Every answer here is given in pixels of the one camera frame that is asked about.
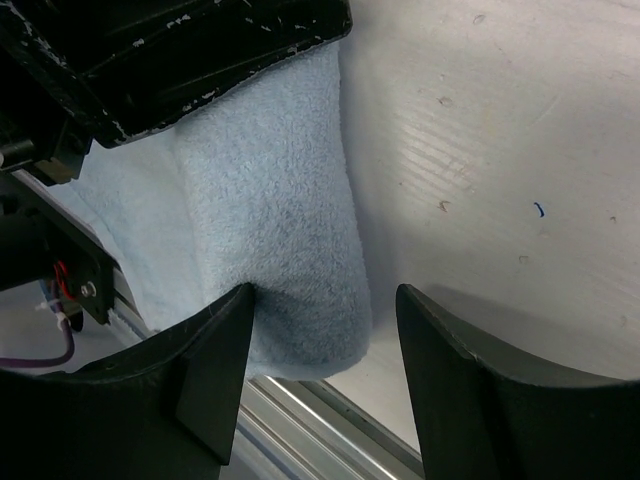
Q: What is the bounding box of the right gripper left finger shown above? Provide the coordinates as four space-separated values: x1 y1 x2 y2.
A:
1 284 255 479

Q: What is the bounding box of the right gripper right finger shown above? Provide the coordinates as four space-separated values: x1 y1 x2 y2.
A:
395 284 639 479

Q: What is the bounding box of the light blue towel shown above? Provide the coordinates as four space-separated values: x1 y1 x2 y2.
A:
51 44 372 380

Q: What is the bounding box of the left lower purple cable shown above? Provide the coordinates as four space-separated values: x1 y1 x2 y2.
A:
0 299 77 370

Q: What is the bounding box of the aluminium mounting rail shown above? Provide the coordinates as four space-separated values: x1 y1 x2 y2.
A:
107 264 426 480

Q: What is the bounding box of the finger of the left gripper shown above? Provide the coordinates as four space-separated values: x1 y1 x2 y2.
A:
1 1 92 185
49 1 353 147

